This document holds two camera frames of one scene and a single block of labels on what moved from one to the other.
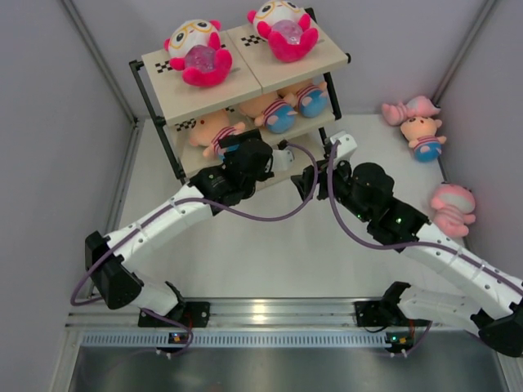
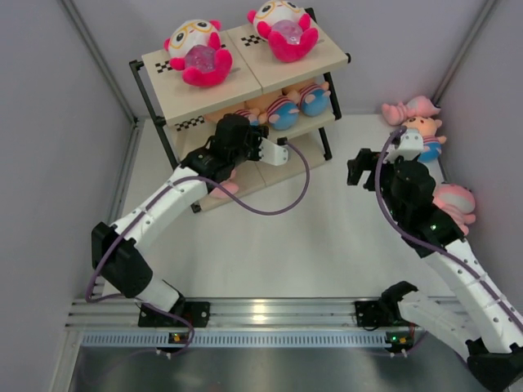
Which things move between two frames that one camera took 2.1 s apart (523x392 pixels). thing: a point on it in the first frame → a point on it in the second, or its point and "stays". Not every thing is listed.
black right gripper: x=305 y=181 → x=367 y=160
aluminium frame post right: x=462 y=52 stays
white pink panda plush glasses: x=194 y=46 stays
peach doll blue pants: x=421 y=131 stays
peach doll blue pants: x=207 y=130 → x=256 y=116
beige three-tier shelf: x=252 y=121 stays
